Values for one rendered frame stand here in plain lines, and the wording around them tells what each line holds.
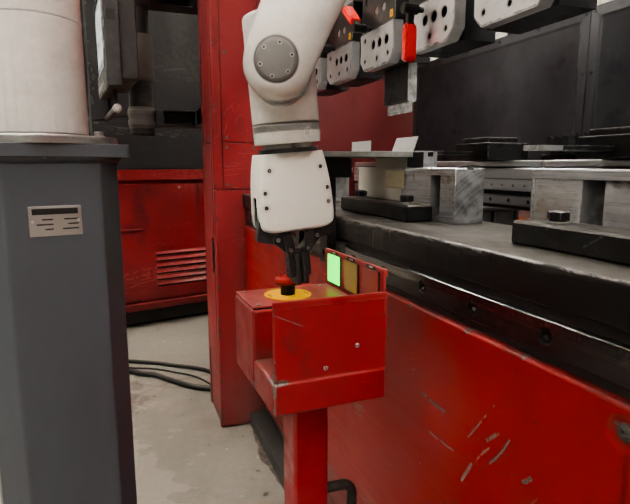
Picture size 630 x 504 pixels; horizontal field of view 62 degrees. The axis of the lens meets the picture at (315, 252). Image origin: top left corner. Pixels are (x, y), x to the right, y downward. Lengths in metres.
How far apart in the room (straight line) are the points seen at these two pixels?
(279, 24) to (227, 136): 1.33
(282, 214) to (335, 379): 0.23
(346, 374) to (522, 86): 1.12
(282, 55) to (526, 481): 0.53
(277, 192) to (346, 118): 1.39
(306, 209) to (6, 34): 0.40
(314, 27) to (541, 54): 1.08
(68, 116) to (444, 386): 0.60
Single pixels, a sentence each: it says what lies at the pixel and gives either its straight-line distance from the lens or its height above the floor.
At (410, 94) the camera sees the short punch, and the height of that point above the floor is 1.11.
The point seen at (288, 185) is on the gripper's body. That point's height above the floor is 0.95.
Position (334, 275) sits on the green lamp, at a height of 0.80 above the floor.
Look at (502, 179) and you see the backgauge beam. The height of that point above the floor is 0.94.
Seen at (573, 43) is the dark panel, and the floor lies 1.27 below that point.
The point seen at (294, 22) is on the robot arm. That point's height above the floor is 1.12.
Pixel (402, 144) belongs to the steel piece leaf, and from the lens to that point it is 1.15.
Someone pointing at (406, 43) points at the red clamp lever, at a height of 1.18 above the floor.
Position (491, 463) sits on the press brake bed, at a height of 0.61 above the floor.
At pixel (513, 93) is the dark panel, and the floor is 1.18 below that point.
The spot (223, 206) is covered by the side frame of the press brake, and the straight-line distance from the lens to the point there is 1.89.
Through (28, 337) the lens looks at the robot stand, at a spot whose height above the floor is 0.77.
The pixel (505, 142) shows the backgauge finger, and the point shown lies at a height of 1.02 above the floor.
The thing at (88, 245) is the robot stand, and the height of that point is 0.88.
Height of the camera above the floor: 0.97
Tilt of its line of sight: 9 degrees down
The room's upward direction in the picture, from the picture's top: straight up
